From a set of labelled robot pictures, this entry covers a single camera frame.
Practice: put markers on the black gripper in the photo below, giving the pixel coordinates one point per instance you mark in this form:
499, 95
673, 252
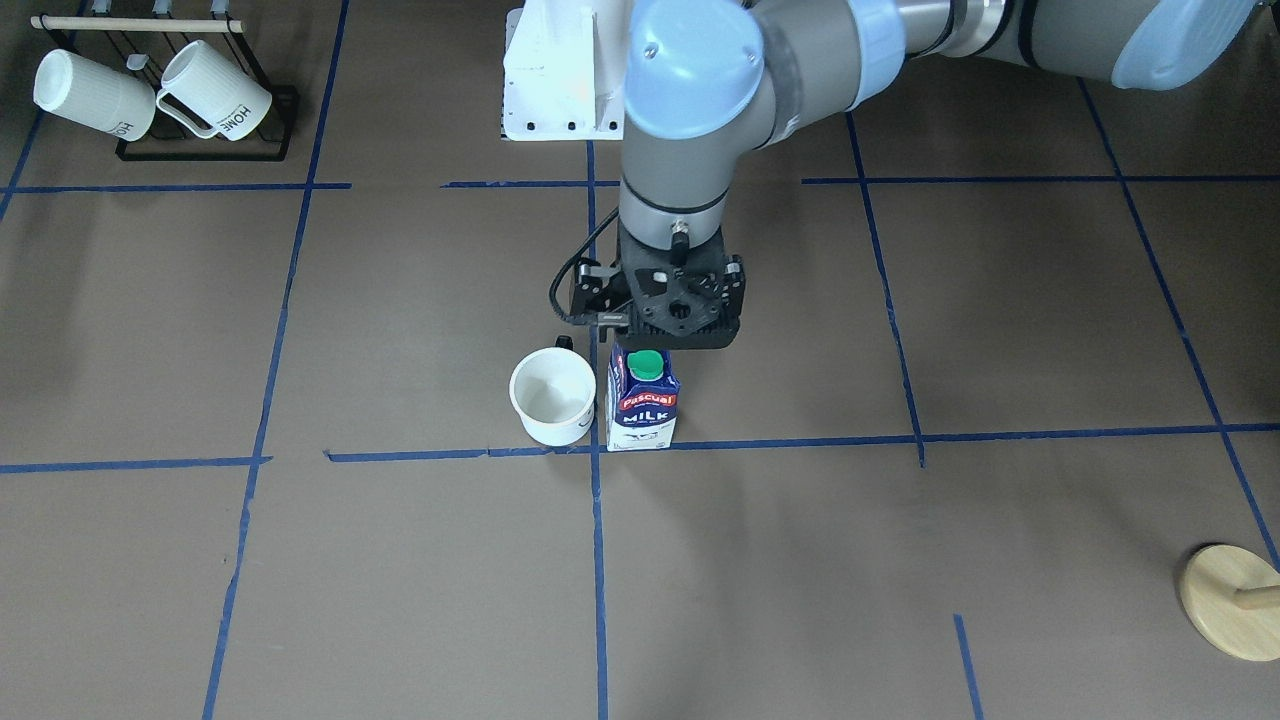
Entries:
592, 292

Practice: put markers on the blue white milk carton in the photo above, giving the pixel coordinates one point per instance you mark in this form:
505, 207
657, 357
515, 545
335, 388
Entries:
642, 400

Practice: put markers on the white smiley mug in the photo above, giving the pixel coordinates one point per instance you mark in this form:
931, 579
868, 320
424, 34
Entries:
553, 391

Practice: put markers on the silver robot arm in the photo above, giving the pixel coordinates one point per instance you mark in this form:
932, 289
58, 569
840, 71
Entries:
708, 81

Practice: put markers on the white mug lower rack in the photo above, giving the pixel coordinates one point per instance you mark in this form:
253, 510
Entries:
210, 96

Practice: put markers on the white mug rack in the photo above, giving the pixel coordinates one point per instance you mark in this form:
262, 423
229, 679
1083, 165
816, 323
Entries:
210, 96
112, 102

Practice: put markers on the white mug upper rack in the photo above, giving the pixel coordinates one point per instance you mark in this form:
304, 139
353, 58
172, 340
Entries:
112, 102

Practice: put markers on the wooden mug tree stand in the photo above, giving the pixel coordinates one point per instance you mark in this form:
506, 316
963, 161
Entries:
1231, 596

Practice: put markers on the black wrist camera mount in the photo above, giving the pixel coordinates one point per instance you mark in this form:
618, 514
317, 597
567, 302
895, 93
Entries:
695, 305

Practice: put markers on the white pedestal column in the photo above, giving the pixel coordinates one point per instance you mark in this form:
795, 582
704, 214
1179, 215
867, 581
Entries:
564, 64

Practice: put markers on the black wire mug rack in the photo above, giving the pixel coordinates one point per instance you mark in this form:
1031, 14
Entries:
140, 38

